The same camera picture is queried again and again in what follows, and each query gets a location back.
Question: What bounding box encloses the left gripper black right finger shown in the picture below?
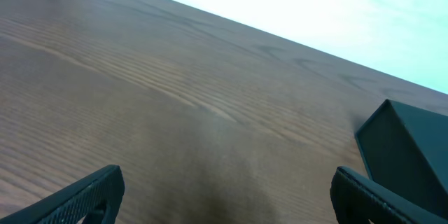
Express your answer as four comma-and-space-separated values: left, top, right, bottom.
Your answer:
330, 166, 447, 224

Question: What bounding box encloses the black gift box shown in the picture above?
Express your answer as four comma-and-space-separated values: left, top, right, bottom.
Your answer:
355, 99, 447, 218

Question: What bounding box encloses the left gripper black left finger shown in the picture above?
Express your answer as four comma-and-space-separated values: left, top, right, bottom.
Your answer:
1, 164, 125, 224

